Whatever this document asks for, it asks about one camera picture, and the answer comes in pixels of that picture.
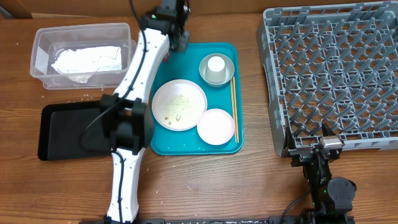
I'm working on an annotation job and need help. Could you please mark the white paper cup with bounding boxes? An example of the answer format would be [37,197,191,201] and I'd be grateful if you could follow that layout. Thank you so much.
[205,56,226,83]

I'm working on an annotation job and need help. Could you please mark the grey dishwasher rack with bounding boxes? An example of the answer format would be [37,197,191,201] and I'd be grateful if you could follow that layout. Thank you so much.
[256,1,397,154]

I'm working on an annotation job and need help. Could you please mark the wooden chopstick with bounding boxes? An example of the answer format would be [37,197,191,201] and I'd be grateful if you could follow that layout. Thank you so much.
[230,78,235,139]
[231,77,239,143]

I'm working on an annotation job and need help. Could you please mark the grey-white bowl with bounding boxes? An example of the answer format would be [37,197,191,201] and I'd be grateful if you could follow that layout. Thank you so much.
[199,54,235,87]

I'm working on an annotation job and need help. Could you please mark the white napkin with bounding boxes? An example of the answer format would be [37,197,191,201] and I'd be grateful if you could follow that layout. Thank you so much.
[51,46,122,83]

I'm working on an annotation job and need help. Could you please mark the wooden chopstick right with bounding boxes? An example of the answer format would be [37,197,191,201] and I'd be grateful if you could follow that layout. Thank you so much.
[231,77,239,143]

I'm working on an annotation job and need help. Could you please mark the teal plastic tray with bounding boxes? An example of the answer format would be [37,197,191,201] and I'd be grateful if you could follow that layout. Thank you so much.
[150,42,244,156]

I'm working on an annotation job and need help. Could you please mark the clear plastic waste bin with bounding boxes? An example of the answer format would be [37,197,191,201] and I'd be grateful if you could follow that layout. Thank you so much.
[30,22,136,90]

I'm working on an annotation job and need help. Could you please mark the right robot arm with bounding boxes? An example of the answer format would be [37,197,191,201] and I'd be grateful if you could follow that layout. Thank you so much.
[279,123,357,224]

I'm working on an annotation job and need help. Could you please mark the wooden chopstick left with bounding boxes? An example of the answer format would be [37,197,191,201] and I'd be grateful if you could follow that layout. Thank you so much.
[230,78,235,139]

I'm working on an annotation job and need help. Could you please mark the black tray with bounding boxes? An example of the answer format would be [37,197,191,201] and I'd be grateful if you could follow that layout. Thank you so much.
[37,101,111,161]

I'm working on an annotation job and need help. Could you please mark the small pink bowl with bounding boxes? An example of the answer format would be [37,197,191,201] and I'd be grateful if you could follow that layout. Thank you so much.
[197,108,235,146]

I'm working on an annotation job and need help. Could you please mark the red snack wrapper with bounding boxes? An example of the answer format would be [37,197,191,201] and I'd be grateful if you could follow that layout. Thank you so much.
[163,52,170,62]

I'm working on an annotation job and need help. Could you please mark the large white plate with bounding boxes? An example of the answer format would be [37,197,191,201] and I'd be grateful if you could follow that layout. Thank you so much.
[152,79,208,131]

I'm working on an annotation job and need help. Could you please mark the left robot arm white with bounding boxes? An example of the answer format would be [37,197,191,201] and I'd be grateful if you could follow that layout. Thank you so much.
[99,0,190,223]

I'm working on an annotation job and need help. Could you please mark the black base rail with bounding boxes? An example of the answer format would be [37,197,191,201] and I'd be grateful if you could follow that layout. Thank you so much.
[79,215,355,224]

